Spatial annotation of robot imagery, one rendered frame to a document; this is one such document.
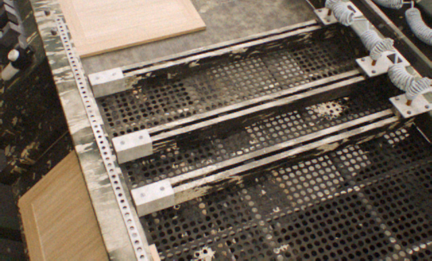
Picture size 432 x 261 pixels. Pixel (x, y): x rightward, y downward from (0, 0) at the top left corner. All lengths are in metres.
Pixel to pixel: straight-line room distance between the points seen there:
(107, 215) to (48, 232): 0.61
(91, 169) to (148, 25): 0.81
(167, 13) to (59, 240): 1.07
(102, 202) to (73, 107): 0.43
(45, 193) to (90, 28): 0.73
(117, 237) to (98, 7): 1.18
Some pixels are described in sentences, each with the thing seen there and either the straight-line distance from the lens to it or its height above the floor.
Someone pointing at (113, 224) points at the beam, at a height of 0.85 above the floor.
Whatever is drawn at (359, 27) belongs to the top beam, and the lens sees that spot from 2.32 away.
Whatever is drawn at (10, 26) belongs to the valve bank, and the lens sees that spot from 2.32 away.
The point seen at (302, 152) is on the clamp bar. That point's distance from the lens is 1.82.
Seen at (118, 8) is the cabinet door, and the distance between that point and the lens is 2.45.
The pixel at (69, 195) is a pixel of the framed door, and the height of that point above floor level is 0.53.
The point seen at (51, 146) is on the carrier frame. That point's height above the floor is 0.50.
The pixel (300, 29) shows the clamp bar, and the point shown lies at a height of 1.63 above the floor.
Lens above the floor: 1.70
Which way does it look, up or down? 15 degrees down
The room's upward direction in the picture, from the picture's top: 50 degrees clockwise
